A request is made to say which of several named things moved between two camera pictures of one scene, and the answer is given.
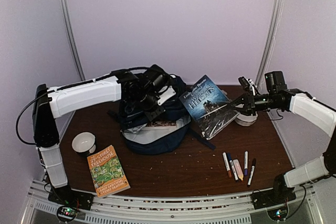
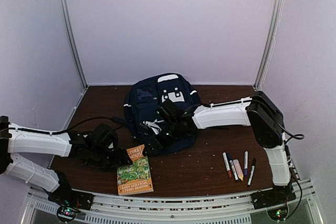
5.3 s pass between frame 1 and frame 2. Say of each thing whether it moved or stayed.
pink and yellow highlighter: stayed
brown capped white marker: stayed
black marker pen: stayed
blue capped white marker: stayed
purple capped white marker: stayed
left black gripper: moved
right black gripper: moved
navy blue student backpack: moved
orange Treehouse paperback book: moved
